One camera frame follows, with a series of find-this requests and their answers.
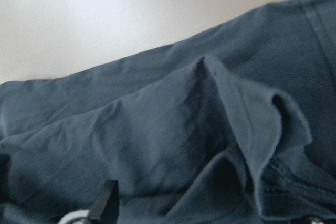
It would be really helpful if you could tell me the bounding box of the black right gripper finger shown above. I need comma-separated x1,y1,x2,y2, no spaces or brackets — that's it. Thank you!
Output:
89,180,120,221

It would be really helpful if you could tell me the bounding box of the black t-shirt with print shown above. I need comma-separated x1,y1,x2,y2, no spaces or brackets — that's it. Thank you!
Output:
1,0,335,223

